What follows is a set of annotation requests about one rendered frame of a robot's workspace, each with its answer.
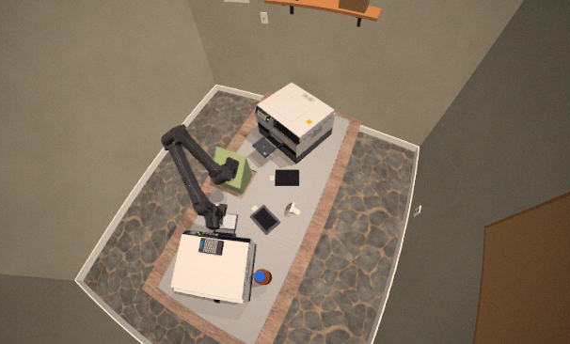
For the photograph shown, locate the white multiwell plate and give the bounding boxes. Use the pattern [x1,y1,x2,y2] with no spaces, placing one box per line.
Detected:
[223,214,237,229]

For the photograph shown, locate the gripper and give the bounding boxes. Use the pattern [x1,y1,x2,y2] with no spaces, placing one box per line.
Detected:
[216,204,228,228]

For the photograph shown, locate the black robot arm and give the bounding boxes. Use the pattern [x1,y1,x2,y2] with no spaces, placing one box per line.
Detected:
[161,124,239,230]

